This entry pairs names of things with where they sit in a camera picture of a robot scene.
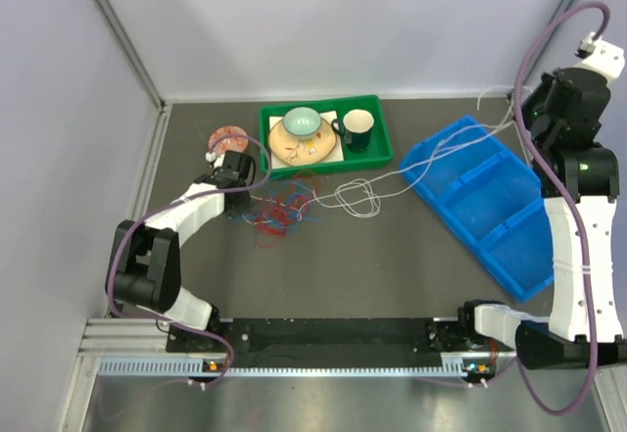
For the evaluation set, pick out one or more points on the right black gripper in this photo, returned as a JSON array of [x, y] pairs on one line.
[[543, 88]]

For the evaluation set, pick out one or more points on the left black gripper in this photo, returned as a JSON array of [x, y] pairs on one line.
[[245, 204]]

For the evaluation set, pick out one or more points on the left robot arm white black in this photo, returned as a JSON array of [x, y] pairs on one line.
[[145, 265]]

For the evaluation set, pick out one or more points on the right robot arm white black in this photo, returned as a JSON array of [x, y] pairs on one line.
[[563, 117]]

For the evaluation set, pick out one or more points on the red patterned small bowl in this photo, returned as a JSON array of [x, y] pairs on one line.
[[228, 138]]

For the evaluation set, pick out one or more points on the peach ceramic plate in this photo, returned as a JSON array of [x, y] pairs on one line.
[[299, 148]]

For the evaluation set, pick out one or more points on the light blue ceramic bowl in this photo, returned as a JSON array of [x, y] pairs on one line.
[[302, 122]]

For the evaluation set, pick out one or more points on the blue plastic divided bin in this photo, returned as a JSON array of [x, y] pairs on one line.
[[489, 199]]

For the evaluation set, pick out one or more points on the dark green mug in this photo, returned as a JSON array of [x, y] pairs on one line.
[[355, 129]]

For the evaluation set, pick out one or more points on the green plastic tray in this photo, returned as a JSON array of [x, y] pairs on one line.
[[325, 152]]

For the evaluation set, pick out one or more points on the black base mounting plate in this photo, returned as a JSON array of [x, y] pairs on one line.
[[345, 342]]

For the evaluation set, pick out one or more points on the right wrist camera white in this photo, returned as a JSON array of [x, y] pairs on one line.
[[599, 56]]

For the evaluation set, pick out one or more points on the grey slotted cable duct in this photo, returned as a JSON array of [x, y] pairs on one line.
[[450, 368]]

